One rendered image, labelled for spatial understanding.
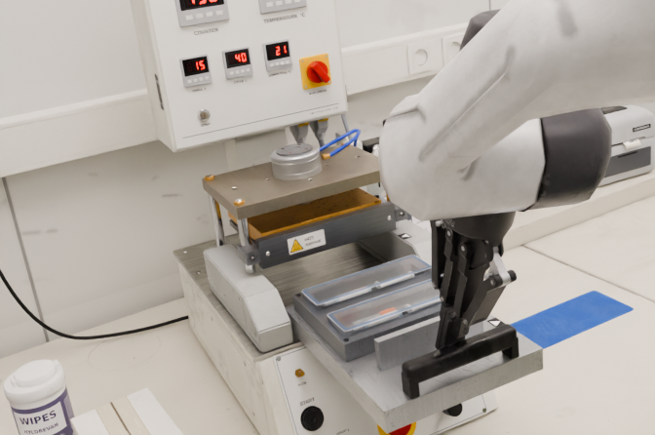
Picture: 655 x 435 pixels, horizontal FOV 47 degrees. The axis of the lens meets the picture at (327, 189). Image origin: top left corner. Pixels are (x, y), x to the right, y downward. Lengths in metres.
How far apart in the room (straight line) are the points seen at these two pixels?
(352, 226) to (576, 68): 0.78
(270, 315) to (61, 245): 0.66
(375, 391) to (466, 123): 0.47
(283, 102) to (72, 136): 0.43
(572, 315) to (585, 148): 0.90
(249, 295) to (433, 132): 0.61
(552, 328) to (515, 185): 0.87
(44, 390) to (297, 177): 0.49
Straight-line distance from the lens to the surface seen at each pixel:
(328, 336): 0.99
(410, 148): 0.56
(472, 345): 0.90
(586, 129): 0.61
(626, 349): 1.40
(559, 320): 1.47
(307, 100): 1.35
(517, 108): 0.46
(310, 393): 1.10
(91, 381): 1.48
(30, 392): 1.23
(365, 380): 0.92
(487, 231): 0.75
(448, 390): 0.91
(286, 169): 1.18
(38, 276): 1.64
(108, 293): 1.68
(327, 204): 1.21
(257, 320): 1.07
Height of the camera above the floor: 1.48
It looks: 19 degrees down
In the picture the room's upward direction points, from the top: 7 degrees counter-clockwise
